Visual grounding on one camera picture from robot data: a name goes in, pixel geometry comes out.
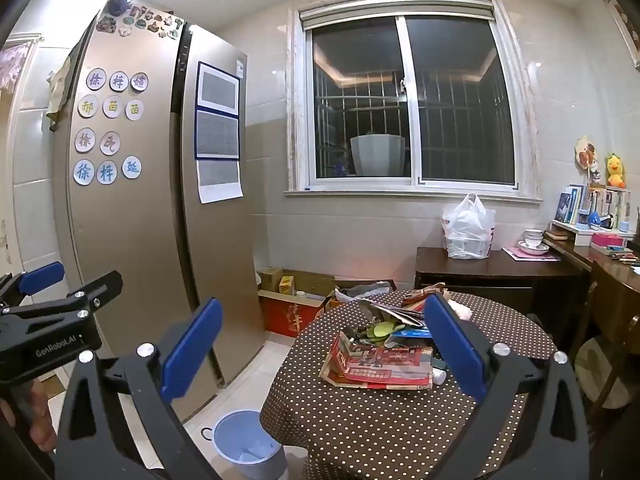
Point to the yellow carton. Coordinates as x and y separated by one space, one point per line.
286 285

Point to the yellow duck toy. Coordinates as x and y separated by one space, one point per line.
616 170

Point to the row of upright books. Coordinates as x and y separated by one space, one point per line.
570 205

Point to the white printed paper sheet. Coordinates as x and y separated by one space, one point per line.
220 182

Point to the small brown cardboard box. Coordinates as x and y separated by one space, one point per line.
269 279

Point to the patterned door curtain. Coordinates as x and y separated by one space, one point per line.
15 65

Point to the group of round paper magnets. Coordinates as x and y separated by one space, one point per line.
112 135

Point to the red cardboard box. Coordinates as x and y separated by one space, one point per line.
285 317

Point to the white ceramic bowl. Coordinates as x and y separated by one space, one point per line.
533 237

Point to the white planter pot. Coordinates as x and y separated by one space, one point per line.
377 155

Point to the gold double-door refrigerator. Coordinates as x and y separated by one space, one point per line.
135 240

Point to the grey plastic bag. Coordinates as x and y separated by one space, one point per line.
362 291

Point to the dark wooden desk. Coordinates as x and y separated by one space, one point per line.
570 252

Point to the green plastic piece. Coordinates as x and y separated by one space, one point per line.
377 331

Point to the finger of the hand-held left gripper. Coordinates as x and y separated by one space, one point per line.
42 278
95 287

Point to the brown red snack bag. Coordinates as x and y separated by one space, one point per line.
415 296

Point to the wooden chair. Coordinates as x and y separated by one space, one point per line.
602 370

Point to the cartoon wall ornament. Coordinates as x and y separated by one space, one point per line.
586 152

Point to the white plastic bag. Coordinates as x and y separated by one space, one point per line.
467 230

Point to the framed wall picture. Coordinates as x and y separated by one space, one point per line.
627 30

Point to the silver printed wrapper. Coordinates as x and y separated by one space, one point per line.
385 312

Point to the pink mat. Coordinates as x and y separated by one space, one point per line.
517 255

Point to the blue white packet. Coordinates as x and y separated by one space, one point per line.
410 332

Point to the white roller blind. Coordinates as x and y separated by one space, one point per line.
400 10

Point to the blue plastic bin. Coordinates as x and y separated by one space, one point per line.
235 435

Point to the white ceramic plate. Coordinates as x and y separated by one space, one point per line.
531 250

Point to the pale pink plastic bag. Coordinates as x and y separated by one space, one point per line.
460 310

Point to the printed brown cardboard box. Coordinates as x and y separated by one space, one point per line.
340 292

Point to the blue framed printed sheet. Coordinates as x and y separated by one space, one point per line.
217 90
216 135

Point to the blue desk item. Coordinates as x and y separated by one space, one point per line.
595 220

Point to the person's left hand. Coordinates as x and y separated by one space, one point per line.
42 420

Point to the pink box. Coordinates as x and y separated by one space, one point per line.
607 241

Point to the group of souvenir fridge magnets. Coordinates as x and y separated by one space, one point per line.
140 17

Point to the sliding glass window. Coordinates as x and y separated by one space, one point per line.
460 100

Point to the olive hanging cloth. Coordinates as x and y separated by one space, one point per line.
59 95

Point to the dark wooden cabinet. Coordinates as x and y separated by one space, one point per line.
480 275

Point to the white bottle cap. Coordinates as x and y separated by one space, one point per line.
438 376

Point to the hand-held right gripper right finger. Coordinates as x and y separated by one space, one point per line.
452 350

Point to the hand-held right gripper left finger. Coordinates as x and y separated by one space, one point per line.
192 350

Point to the white desk shelf riser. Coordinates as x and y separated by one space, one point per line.
575 230

